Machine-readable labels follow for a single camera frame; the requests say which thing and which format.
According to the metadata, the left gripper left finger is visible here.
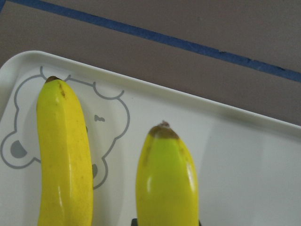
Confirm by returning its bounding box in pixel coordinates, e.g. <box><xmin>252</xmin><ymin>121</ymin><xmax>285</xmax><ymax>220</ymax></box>
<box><xmin>131</xmin><ymin>220</ymin><xmax>138</xmax><ymax>226</ymax></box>

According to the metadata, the white bear tray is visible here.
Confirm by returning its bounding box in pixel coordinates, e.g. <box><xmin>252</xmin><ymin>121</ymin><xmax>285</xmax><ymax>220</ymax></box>
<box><xmin>0</xmin><ymin>51</ymin><xmax>301</xmax><ymax>226</ymax></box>

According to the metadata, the yellow banana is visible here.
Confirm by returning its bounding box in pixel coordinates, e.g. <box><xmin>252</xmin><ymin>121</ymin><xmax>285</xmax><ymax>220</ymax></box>
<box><xmin>36</xmin><ymin>76</ymin><xmax>93</xmax><ymax>226</ymax></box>
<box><xmin>135</xmin><ymin>121</ymin><xmax>199</xmax><ymax>226</ymax></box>

